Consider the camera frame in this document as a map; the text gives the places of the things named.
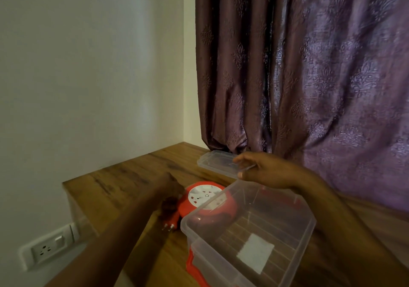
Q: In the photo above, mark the purple patterned curtain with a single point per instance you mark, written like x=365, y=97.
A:
x=319, y=57

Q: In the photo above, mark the person's right hand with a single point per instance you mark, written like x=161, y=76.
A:
x=271, y=171

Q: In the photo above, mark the clear plastic box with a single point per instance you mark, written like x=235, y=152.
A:
x=255, y=232

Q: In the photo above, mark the orange extension cord reel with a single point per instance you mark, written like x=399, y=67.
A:
x=204, y=194

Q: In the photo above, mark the person's left forearm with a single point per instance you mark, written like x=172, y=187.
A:
x=108, y=248

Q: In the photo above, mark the person's right forearm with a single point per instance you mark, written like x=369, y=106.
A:
x=351, y=232

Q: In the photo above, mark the white wall socket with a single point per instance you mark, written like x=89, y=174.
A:
x=48, y=248

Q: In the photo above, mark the person's left hand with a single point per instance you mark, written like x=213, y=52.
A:
x=169, y=194

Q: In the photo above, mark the clear plastic lid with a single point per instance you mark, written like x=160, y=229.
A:
x=217, y=162

